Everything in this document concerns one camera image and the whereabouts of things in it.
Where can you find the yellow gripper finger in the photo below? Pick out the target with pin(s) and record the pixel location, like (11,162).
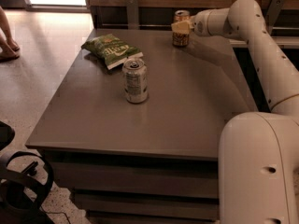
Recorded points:
(182,27)

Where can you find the orange soda can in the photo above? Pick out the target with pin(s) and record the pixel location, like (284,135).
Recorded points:
(180,40)

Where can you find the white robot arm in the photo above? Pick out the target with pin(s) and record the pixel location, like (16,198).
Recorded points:
(258,152)

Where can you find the silver soda can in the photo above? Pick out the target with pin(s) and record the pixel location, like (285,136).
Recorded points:
(135,80)

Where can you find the green chip bag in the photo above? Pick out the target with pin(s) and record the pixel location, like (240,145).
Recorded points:
(112,50)

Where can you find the person's legs with sandals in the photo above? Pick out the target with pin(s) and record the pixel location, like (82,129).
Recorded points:
(8,45)

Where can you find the black office chair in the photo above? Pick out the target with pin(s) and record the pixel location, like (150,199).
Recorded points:
(22,195)

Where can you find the left metal wall bracket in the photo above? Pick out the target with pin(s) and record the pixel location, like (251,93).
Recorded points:
(132,10)

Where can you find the metal wall bracket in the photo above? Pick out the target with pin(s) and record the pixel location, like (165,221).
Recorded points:
(272,13)
(132,10)

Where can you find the right metal wall bracket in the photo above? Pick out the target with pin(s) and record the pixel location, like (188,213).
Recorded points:
(272,13)

